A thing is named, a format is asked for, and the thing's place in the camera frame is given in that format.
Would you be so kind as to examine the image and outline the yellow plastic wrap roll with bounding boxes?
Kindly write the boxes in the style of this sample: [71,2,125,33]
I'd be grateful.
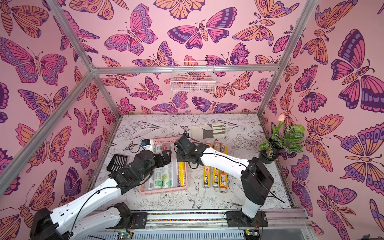
[220,145,228,194]
[212,139,221,189]
[178,162,186,187]
[203,166,211,189]

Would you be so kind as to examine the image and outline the potted green plant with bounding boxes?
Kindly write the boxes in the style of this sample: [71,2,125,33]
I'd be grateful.
[259,114,305,164]

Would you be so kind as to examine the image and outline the folded beige green cloth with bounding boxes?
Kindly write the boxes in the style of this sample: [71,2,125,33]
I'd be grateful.
[190,123,226,139]

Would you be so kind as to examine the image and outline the pink perforated plastic basket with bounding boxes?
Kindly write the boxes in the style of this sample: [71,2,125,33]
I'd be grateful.
[140,137,188,195]

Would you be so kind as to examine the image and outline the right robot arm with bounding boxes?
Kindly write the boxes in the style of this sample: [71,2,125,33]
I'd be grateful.
[175,143,275,219]

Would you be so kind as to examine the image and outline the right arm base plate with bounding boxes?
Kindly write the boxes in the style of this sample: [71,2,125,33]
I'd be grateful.
[224,211,269,228]

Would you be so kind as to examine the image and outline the aluminium front rail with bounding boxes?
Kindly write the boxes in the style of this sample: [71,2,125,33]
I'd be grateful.
[62,209,313,232]

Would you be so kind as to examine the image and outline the white green plastic wrap roll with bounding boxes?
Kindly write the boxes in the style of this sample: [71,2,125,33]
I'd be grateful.
[154,144,163,190]
[162,143,170,189]

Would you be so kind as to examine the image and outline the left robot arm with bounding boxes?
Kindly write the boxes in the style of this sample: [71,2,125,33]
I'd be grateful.
[30,150,172,240]

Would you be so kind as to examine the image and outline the white wire wall basket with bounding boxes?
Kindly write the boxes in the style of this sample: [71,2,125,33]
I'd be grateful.
[169,61,217,94]

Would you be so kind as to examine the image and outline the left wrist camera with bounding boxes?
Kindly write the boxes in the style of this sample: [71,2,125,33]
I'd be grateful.
[141,139,156,153]

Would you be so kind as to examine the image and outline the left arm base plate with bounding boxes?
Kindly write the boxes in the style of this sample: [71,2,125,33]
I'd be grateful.
[108,212,148,231]

